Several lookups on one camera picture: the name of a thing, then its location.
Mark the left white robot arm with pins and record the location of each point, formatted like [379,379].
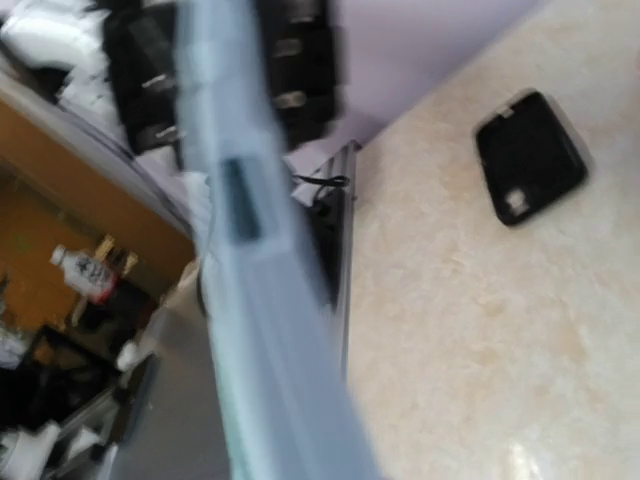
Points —
[206,79]

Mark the front aluminium rail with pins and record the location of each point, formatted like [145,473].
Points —
[328,195]

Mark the light blue phone case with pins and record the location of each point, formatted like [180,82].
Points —
[286,409]

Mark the black phone case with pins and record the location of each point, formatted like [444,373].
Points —
[528,158]

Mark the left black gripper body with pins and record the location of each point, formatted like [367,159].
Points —
[300,63]

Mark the white plastic bottle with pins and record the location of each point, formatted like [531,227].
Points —
[85,274]

